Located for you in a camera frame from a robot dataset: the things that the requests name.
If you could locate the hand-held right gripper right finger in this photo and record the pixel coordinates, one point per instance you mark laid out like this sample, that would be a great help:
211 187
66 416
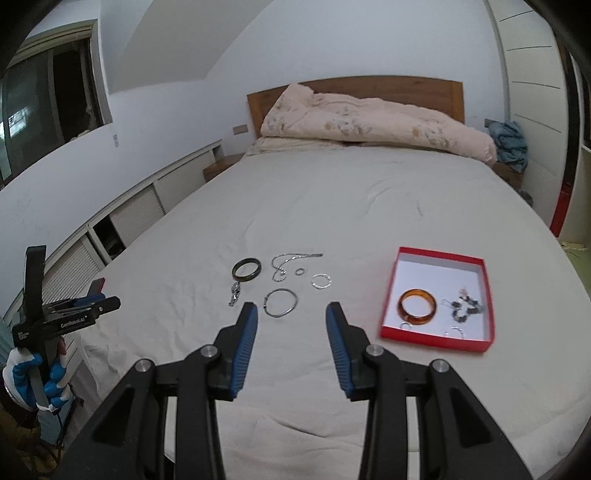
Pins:
339 350

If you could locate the person's left hand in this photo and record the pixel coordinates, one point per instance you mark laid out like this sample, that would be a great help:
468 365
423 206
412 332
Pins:
16 374

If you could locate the wooden headboard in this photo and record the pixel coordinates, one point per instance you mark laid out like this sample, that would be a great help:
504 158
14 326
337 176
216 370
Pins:
369 87

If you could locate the wall switch plate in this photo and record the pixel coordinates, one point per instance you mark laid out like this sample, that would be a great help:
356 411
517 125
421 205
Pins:
241 129

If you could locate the amber bangle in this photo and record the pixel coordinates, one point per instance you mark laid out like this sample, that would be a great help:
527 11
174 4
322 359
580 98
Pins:
402 310

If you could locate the pink floral quilt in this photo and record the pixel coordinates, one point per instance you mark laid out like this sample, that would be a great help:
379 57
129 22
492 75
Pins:
369 120

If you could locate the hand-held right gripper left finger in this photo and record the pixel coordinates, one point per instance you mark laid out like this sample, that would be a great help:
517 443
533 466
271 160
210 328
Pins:
242 350

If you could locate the red jewelry box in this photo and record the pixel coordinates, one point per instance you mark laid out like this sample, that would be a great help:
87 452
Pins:
436 277

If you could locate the wooden nightstand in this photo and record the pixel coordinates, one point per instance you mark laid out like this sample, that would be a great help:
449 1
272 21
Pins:
505 176
221 166

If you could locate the blue crumpled cloth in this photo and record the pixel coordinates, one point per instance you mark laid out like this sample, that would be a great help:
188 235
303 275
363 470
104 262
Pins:
508 143

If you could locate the low white wall cabinet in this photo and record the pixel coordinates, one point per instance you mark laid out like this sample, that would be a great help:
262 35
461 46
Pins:
138 207

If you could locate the cream pillow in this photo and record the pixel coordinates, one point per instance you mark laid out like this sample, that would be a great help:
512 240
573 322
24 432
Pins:
277 145

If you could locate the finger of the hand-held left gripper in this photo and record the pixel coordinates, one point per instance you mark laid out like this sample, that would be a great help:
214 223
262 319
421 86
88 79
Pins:
96 287
108 305

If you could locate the red slim object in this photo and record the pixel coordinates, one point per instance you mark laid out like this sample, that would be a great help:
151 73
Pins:
559 207

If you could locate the dark bangle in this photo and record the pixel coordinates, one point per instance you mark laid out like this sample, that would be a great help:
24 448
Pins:
236 273

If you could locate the dark window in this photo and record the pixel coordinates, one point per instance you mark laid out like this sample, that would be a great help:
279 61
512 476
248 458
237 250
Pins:
46 92

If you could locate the thin silver bangle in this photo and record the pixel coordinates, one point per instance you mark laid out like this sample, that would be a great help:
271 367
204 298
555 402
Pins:
268 310

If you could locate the white wardrobe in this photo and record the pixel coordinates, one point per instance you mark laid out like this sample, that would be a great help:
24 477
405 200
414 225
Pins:
531 115

